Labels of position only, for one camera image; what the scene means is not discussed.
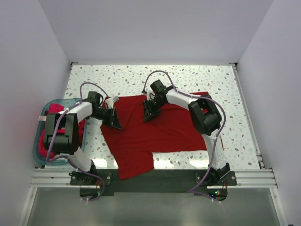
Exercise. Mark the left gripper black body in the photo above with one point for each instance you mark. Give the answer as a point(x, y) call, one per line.
point(107, 116)

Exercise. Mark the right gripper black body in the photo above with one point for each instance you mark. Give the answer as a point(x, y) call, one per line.
point(153, 107)

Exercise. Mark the dark red t-shirt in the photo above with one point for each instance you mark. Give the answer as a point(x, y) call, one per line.
point(133, 146)

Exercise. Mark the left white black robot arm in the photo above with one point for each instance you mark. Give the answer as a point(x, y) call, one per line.
point(61, 137)

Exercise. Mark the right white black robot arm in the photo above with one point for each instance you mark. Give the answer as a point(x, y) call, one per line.
point(207, 116)

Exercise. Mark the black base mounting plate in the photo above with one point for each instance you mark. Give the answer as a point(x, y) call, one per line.
point(155, 181)

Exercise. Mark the pink t-shirt in basket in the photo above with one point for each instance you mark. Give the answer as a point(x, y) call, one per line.
point(39, 152)

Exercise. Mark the teal plastic laundry basket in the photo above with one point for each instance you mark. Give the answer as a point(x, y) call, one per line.
point(60, 161)

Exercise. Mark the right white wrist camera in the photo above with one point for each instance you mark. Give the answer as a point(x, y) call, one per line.
point(150, 95)

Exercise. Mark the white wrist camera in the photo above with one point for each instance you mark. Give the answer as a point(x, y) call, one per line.
point(150, 95)
point(109, 102)

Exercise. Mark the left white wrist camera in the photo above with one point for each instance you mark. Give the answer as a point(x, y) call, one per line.
point(109, 102)

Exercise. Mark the aluminium frame rail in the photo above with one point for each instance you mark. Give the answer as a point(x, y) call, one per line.
point(246, 178)

